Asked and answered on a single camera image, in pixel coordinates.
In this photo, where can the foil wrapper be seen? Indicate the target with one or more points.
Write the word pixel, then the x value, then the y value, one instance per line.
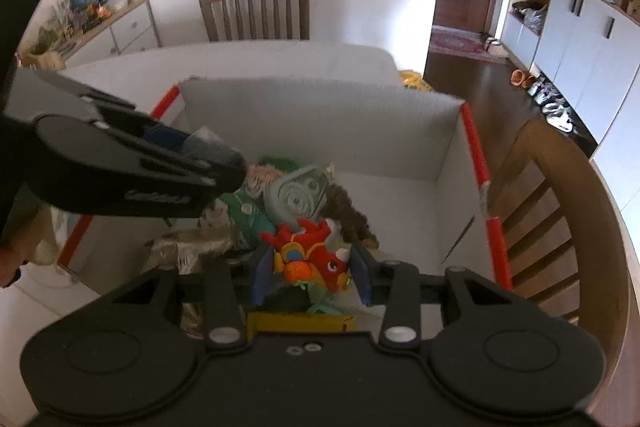
pixel 190 247

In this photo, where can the white bench cabinet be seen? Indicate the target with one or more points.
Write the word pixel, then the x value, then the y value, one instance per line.
pixel 520 42

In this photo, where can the red shoe box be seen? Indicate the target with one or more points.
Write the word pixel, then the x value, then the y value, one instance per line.
pixel 350 132

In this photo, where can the green cartoon pouch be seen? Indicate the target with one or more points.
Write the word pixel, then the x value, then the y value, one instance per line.
pixel 245 217

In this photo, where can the correction tape dispenser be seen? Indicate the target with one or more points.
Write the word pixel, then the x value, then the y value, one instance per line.
pixel 295 194

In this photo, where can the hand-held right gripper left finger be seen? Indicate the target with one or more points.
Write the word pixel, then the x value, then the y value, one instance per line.
pixel 262 277

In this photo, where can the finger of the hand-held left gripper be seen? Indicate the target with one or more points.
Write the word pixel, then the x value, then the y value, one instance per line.
pixel 200 187
pixel 162 137

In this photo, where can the red patterned rug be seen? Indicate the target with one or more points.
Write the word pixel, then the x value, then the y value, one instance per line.
pixel 460 44

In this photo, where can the row of grey shoes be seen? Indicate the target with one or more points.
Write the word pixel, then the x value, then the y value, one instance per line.
pixel 555 107

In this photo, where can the pair of white slippers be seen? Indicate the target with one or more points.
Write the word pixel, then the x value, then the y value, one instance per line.
pixel 492 43

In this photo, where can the white lower cabinets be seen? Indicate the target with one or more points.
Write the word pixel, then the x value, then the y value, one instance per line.
pixel 590 52

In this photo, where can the grey bag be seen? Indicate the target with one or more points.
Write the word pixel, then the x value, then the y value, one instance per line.
pixel 530 17

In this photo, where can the pair of orange shoes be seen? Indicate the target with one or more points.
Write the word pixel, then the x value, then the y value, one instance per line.
pixel 522 78

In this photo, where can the yellow box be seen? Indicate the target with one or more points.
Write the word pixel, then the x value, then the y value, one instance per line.
pixel 300 322

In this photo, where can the red plush toy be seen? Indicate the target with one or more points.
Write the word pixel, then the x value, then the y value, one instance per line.
pixel 330 264

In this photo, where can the grey wrapper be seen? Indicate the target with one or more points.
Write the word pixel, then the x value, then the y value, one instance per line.
pixel 215 147

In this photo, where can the white wooden sideboard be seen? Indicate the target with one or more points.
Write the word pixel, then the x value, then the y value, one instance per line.
pixel 125 27

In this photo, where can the green haired cartoon figure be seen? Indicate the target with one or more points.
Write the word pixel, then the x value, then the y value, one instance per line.
pixel 280 163

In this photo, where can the teal egg-shaped holder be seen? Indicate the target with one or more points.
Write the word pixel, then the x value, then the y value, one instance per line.
pixel 320 296

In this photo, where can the golden foil bag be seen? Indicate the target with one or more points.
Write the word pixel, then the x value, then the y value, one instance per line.
pixel 415 81

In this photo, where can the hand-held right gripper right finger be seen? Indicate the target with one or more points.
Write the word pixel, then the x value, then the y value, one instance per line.
pixel 361 274

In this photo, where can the brown scrunchie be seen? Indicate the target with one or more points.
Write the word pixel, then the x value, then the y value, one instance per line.
pixel 350 217

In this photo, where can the wooden curved-back chair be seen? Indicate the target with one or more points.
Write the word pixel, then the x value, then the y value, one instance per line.
pixel 575 217

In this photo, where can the person's left hand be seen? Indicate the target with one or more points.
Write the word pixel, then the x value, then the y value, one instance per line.
pixel 7 267

